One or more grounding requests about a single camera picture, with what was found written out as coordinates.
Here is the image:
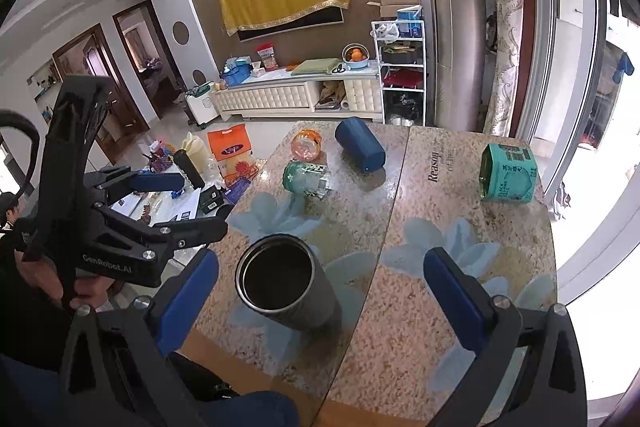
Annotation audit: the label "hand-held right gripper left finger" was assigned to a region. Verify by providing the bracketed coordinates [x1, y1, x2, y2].
[60, 249, 221, 427]

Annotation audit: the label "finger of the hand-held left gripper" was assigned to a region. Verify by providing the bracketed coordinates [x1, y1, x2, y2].
[86, 167, 187, 208]
[95, 203, 236, 254]

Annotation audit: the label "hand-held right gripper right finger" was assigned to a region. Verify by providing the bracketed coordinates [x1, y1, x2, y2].
[423, 247, 589, 427]

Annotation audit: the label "person's left forearm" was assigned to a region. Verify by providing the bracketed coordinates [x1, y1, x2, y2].
[0, 257, 75, 372]

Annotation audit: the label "grey metal cup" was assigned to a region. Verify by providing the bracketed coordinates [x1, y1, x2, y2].
[234, 233, 344, 333]

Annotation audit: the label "orange transparent plastic cup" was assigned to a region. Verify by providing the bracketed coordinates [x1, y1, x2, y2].
[291, 129, 322, 162]

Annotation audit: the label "dark blue cup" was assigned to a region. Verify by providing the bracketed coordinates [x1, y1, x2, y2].
[334, 117, 387, 174]

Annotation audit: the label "person's left hand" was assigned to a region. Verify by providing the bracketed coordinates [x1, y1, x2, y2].
[14, 249, 110, 311]

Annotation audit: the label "small black box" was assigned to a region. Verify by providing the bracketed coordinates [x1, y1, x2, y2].
[198, 186, 227, 214]

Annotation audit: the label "black bottle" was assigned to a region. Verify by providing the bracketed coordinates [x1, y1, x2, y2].
[172, 149, 206, 189]

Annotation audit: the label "glass coffee table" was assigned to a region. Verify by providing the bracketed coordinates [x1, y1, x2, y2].
[97, 147, 268, 260]

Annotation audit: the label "cream plastic jug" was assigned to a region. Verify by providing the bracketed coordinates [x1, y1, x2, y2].
[182, 132, 212, 174]

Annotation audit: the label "orange paper bag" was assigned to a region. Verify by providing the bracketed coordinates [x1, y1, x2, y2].
[207, 124, 257, 184]

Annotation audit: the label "white wheeled appliance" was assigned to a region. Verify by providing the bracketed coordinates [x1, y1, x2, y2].
[184, 84, 221, 130]

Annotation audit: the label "brown wooden door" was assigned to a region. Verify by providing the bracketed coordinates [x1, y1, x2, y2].
[52, 24, 151, 134]

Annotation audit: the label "green glass jar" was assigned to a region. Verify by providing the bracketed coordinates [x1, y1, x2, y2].
[281, 160, 334, 199]

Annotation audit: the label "person's leg blue jeans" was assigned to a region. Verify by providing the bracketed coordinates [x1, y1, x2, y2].
[0, 353, 68, 427]
[197, 388, 302, 427]

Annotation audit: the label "blue plastic basket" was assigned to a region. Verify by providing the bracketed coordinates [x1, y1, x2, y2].
[220, 59, 254, 88]

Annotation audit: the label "white tufted television cabinet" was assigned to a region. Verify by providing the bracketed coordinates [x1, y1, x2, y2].
[209, 66, 385, 124]

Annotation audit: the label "teal printed can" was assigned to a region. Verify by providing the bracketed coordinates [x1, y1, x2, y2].
[479, 143, 540, 204]

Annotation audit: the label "red snack bag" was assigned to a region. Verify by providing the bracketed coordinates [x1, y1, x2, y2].
[256, 44, 279, 70]

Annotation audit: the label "green cushion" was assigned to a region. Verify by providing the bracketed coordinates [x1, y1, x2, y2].
[290, 58, 341, 76]

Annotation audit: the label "black television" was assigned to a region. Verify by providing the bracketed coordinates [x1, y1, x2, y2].
[236, 8, 346, 44]

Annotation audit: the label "fruit bowl with oranges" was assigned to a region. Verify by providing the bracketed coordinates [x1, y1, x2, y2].
[342, 43, 371, 70]

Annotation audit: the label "white shelf rack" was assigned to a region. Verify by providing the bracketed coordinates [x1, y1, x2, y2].
[371, 20, 427, 128]

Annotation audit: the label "silver tower air conditioner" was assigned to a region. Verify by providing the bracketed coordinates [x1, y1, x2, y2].
[417, 0, 489, 132]

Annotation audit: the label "patterned beige curtain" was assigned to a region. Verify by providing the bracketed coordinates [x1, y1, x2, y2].
[481, 0, 532, 138]

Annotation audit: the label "blue lidded container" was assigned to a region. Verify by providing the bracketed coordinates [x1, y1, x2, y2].
[397, 7, 424, 38]

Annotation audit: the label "blue hanging cloth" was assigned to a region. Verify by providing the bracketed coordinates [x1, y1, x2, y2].
[613, 52, 636, 85]

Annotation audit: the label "cardboard box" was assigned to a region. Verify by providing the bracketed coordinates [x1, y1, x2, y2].
[367, 0, 422, 20]

